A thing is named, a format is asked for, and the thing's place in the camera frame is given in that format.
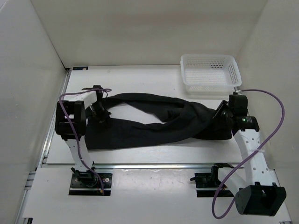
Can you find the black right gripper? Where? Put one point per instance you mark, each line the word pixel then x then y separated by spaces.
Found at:
pixel 223 105

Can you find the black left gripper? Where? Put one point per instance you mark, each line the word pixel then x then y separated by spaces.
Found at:
pixel 103 118

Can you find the black trousers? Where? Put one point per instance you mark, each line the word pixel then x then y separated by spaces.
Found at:
pixel 145 120

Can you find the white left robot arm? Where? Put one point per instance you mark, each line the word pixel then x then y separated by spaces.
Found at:
pixel 72 113

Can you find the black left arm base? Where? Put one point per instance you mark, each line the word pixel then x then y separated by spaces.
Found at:
pixel 87 184

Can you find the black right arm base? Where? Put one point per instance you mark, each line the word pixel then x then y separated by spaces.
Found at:
pixel 208 182

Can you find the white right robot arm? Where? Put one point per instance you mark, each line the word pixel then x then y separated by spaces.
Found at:
pixel 253 186

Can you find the white perforated plastic basket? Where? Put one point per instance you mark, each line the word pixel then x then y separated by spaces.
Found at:
pixel 209 74

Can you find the white front cover board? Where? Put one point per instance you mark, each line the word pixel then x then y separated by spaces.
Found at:
pixel 138 196

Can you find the black corner bracket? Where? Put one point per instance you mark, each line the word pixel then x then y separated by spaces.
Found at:
pixel 80 68

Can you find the aluminium front rail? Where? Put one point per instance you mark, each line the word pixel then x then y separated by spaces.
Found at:
pixel 156 166

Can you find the aluminium rail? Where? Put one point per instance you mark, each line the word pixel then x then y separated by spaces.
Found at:
pixel 42 156
pixel 156 166

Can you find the aluminium left side rail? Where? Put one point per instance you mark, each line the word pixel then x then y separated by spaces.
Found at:
pixel 42 156

